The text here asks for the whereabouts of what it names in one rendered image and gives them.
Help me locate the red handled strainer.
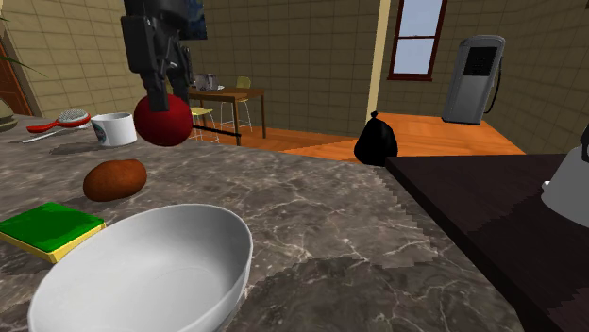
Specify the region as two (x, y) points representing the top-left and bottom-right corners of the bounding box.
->
(25, 108), (93, 135)

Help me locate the large white bowl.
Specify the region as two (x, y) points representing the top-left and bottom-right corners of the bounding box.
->
(27, 203), (254, 332)

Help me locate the black garbage bag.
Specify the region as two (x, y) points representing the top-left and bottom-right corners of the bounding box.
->
(353, 110), (399, 167)

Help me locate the dark blue wall picture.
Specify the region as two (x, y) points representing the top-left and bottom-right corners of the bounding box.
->
(181, 0), (209, 42)

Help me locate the white mug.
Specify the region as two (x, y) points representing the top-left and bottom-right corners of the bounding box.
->
(90, 111), (138, 148)

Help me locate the yellow green chair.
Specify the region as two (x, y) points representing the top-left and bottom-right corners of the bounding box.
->
(189, 106), (221, 143)
(219, 75), (254, 133)

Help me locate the grey standing appliance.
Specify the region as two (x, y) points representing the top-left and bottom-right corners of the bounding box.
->
(441, 34), (507, 125)

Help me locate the dark red apple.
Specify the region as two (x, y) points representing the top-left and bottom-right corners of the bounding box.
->
(133, 93), (194, 148)

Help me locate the brown wooden door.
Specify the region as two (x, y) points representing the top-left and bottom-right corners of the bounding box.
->
(0, 39), (34, 117)

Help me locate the olive green rounded object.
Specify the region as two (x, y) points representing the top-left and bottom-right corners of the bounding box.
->
(0, 97), (20, 134)

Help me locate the brown potato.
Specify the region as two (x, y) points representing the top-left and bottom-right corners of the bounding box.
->
(82, 158), (148, 203)

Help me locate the silver utensil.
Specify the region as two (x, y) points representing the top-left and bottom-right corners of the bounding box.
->
(21, 124), (93, 144)

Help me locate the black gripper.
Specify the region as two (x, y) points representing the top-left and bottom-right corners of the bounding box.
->
(120, 0), (194, 113)

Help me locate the green and yellow sponge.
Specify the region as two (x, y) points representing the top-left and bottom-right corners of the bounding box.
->
(0, 201), (107, 265)

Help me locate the red framed window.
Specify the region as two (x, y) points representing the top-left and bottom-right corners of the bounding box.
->
(387, 0), (449, 82)

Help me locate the wooden dining table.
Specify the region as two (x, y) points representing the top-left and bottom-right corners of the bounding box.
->
(187, 72), (267, 147)

